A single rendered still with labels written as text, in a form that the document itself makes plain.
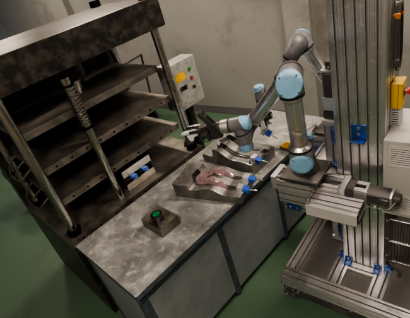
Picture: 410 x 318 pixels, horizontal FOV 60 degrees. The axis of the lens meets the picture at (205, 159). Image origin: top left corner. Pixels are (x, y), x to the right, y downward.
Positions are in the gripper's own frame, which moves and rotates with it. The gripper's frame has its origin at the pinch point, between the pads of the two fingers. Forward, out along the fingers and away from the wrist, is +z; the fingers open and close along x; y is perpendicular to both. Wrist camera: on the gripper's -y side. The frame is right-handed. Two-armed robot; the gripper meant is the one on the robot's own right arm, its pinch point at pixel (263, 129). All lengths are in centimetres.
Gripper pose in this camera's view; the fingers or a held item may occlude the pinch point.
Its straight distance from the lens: 271.6
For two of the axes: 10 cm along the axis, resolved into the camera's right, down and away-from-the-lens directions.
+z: 2.5, 8.2, 5.1
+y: 7.0, 2.1, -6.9
